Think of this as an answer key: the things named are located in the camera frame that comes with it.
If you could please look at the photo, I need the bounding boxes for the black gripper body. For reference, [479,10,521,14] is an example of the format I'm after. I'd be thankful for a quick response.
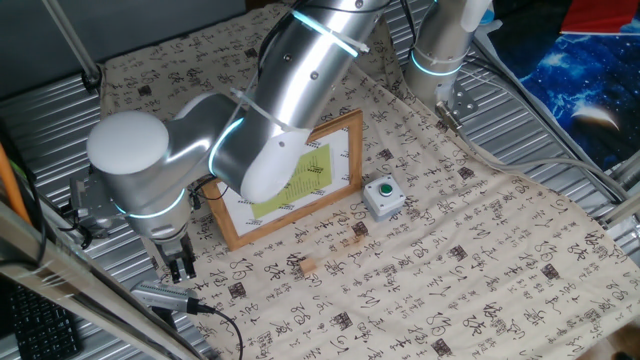
[150,232,197,267]

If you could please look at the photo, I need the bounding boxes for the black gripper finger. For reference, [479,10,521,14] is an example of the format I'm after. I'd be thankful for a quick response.
[166,256,184,283]
[178,251,198,282]

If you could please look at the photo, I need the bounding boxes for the aluminium beam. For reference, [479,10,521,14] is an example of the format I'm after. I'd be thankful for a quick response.
[0,199,204,360]

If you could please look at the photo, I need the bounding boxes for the black keyboard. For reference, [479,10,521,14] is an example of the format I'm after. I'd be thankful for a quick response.
[5,280,84,360]

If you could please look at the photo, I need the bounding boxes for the grey box with green button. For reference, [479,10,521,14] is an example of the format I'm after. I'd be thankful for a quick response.
[362,174,407,223]

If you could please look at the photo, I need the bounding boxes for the grey metal pole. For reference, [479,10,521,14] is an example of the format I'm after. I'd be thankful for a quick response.
[40,0,105,95]

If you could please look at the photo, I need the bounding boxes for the beige calligraphy print cloth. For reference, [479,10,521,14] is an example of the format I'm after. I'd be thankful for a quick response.
[97,0,640,360]

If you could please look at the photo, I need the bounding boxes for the blue space print poster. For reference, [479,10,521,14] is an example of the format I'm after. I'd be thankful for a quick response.
[487,0,640,172]

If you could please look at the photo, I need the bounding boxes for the red sheet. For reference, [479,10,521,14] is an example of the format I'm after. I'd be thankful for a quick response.
[559,0,640,37]

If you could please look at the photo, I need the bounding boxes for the silver ribbed camera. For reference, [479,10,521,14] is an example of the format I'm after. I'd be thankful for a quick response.
[129,279,202,316]

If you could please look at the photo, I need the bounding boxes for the black camera cable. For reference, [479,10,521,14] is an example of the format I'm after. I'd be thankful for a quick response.
[192,301,245,360]

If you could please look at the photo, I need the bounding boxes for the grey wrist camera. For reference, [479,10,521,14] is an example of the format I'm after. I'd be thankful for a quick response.
[82,184,126,240]

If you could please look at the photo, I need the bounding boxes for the orange cable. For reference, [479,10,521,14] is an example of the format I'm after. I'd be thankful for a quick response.
[0,142,32,226]

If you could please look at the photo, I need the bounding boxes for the wooden picture frame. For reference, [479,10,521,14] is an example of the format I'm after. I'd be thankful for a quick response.
[199,108,365,252]

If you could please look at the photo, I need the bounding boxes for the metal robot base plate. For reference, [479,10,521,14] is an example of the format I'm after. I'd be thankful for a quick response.
[433,82,479,132]

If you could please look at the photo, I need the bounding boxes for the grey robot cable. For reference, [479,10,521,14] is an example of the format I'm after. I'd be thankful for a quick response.
[433,102,632,204]

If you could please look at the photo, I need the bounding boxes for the aluminium frame profile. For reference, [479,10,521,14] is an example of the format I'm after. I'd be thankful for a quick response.
[597,149,640,251]

